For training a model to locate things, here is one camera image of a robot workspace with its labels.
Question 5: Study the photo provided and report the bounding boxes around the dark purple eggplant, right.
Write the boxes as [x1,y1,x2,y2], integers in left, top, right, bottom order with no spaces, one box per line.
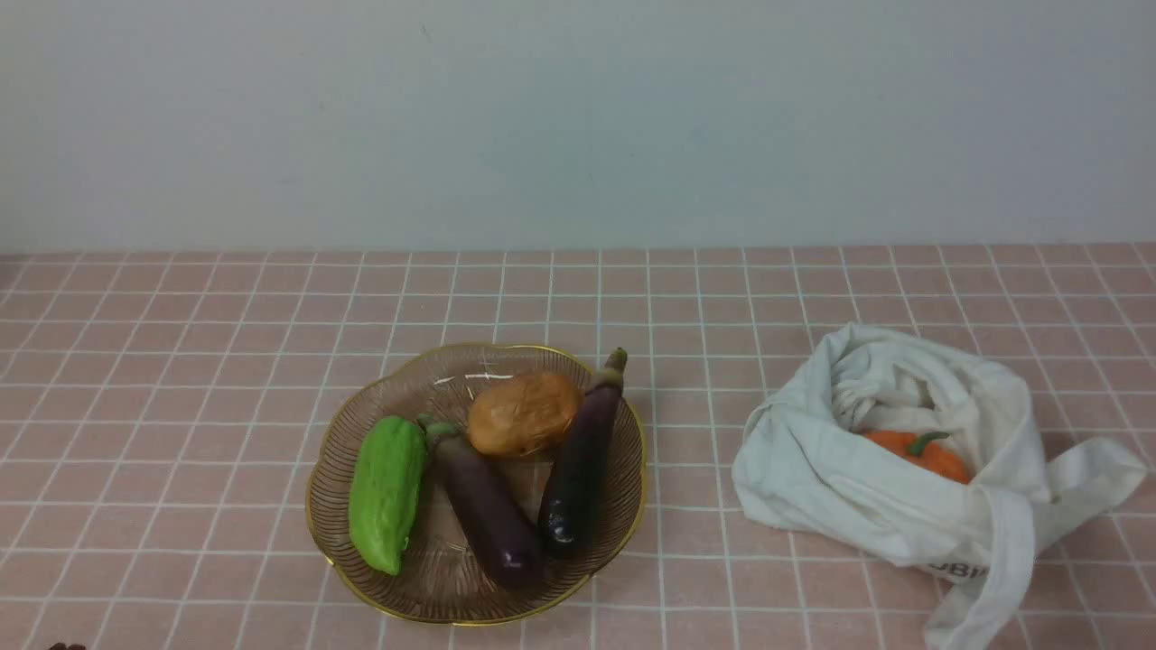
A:
[538,348,629,560]

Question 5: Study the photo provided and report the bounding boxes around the purple eggplant, left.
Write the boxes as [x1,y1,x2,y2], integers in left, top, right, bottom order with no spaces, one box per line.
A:
[417,414,544,590]

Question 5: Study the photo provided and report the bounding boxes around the white cloth bag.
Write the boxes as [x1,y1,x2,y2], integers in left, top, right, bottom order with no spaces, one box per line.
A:
[733,322,1149,649]

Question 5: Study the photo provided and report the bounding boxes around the orange pumpkin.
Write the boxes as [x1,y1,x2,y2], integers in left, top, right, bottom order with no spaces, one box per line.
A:
[859,429,971,485]

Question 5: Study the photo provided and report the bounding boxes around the brown potato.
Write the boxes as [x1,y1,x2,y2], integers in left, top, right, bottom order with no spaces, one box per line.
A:
[466,371,583,458]

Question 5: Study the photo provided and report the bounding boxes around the gold-rimmed glass bowl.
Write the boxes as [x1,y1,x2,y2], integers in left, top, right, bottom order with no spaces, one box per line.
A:
[305,344,647,626]

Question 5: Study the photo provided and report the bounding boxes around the green bitter gourd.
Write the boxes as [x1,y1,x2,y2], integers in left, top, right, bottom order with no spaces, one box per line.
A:
[347,416,428,577]

